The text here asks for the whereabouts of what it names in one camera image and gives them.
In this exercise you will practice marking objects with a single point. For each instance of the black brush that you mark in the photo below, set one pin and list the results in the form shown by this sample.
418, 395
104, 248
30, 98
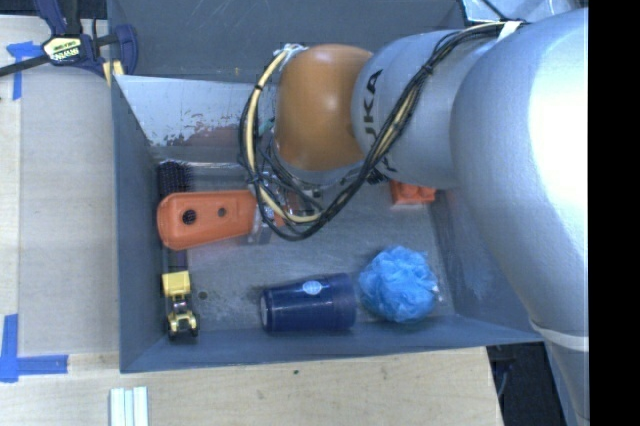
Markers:
173, 176

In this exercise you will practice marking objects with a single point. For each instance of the grey metal bin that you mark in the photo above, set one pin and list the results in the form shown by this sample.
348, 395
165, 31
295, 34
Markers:
220, 29

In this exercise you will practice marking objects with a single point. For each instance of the dark blue cup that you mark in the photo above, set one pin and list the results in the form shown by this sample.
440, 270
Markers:
310, 306

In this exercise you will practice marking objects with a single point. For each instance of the blue bath pouf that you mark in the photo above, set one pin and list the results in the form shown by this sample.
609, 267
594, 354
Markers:
397, 286

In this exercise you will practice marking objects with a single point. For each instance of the yellow toy truck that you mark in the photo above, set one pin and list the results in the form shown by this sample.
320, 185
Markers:
177, 301

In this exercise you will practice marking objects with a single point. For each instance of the orange toy block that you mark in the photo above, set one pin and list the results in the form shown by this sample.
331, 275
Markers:
410, 195

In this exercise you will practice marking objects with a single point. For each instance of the pale wood flat board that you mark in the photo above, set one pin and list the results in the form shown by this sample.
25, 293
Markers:
65, 214

